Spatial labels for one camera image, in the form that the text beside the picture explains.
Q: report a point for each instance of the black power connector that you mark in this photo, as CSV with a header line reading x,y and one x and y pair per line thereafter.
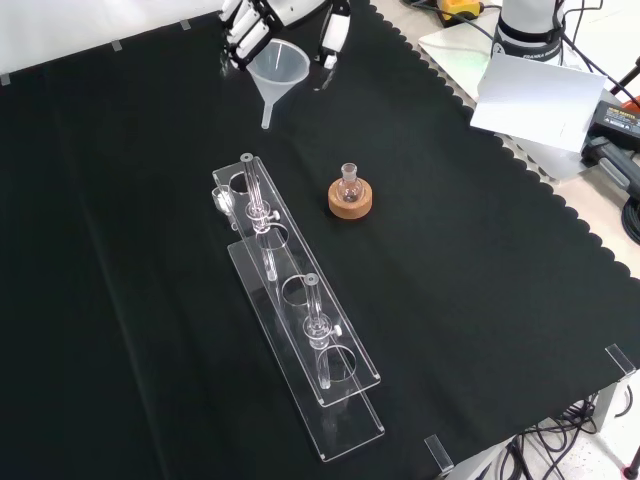
x,y
612,162

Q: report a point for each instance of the small clear glass cup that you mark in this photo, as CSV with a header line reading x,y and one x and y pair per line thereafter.
x,y
221,199

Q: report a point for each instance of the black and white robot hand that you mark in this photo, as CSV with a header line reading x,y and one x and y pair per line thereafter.
x,y
250,30

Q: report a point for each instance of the black cloth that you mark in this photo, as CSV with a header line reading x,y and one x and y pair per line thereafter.
x,y
450,300

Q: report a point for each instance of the black power adapter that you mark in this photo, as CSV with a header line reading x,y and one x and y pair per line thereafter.
x,y
617,120

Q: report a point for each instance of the clear acrylic funnel stand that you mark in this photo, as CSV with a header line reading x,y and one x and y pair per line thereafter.
x,y
300,260

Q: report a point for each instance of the yellow stop button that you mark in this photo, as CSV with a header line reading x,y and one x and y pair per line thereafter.
x,y
460,7

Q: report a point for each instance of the translucent white plastic funnel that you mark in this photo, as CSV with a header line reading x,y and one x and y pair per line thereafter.
x,y
280,75

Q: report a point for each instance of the small glass round-bottom flask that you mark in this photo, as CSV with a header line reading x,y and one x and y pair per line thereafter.
x,y
349,187

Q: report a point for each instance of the clear plastic cloth clip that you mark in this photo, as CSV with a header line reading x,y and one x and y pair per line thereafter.
x,y
438,451
620,359

